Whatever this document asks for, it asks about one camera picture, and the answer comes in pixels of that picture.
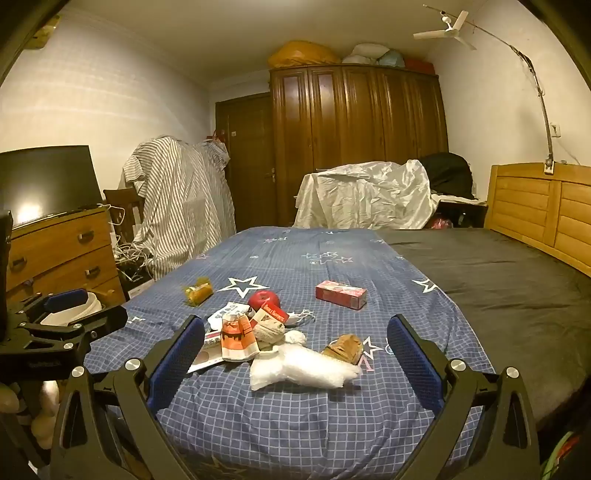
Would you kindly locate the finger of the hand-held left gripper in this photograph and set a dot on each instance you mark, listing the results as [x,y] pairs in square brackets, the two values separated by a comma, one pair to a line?
[87,325]
[67,300]

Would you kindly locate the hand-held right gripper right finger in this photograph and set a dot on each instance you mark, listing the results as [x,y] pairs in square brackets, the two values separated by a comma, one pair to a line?
[415,364]

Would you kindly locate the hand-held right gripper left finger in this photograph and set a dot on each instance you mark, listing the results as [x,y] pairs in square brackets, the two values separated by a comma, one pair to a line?
[178,364]

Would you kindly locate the white plastic bucket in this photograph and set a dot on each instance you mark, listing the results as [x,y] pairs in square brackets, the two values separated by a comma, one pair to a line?
[94,305]

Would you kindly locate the beige sock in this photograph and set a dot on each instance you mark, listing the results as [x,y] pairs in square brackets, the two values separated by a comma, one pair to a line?
[269,334]
[300,369]

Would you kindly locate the person's left hand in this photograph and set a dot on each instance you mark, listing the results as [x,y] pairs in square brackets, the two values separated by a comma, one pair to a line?
[44,415]

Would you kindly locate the flat pale card packet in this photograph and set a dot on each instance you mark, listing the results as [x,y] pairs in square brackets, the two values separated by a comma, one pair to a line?
[205,355]

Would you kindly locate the wooden chest of drawers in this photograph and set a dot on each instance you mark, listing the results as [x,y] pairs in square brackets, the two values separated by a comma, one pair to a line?
[55,249]

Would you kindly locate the orange white paper bag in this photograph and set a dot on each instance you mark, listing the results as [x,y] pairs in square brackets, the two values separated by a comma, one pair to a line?
[236,341]

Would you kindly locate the brown crumpled paper wrapper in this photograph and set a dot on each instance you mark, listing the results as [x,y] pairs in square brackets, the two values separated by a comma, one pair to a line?
[344,348]

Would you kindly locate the yellow crumpled wrapper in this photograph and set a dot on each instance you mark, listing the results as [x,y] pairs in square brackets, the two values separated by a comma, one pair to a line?
[198,290]

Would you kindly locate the pink carton box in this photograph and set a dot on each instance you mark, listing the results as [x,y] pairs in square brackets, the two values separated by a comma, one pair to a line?
[339,294]

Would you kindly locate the small red white box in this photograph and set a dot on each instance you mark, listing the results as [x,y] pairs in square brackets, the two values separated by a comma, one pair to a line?
[272,316]

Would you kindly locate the dark grey blanket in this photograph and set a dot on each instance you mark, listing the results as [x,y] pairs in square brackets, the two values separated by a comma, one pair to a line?
[498,295]

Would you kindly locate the red apple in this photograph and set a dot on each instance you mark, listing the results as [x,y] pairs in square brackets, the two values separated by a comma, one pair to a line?
[264,299]

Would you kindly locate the wooden chair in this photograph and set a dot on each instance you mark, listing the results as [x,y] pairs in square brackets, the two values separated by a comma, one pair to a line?
[121,198]

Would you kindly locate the black flat screen monitor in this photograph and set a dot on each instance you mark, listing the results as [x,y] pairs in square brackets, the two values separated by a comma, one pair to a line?
[46,184]

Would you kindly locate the white face mask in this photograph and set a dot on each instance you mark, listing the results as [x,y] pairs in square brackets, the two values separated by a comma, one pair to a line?
[295,338]

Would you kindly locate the blue checked star bedsheet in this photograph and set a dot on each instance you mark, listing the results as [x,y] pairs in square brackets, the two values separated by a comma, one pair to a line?
[286,424]

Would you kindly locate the red plastic bag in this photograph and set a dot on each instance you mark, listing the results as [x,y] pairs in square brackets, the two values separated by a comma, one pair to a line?
[441,224]

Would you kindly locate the grey striped cloth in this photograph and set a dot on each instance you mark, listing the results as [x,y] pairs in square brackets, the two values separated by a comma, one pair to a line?
[184,207]

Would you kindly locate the dark bedside table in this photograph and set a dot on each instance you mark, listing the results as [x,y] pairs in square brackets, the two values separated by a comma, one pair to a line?
[464,213]

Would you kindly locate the white satin cloth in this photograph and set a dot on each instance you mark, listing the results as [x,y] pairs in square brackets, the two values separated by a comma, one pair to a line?
[364,194]

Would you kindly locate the black cloth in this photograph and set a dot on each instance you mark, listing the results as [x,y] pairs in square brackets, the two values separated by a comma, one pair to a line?
[445,173]

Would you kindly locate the light wooden headboard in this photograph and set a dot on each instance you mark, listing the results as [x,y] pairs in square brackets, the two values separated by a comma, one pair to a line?
[526,198]

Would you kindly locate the dark wooden door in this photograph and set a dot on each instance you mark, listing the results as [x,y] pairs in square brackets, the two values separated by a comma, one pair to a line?
[249,161]

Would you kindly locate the red hanger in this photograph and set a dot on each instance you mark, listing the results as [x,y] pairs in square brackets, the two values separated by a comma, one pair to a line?
[217,135]

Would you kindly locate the brown wooden wardrobe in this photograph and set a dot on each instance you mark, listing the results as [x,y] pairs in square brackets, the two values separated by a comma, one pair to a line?
[351,115]

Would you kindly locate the red storage box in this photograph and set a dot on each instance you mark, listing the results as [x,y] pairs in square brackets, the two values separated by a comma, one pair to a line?
[419,66]

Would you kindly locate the light blue bag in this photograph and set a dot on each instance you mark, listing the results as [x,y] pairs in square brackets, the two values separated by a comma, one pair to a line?
[392,58]

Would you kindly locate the white pillow bag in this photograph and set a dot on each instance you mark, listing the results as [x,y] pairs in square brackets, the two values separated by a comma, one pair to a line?
[362,54]

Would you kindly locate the thin bent metal pole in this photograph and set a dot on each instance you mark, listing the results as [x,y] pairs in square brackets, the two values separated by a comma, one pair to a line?
[531,67]

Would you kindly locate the yellow bag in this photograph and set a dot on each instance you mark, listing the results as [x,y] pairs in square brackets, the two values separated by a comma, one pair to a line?
[302,53]

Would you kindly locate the white ceiling fan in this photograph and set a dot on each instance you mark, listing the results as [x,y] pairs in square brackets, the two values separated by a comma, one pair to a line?
[450,28]

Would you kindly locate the white wall socket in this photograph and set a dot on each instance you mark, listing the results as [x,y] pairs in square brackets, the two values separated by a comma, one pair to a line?
[554,130]

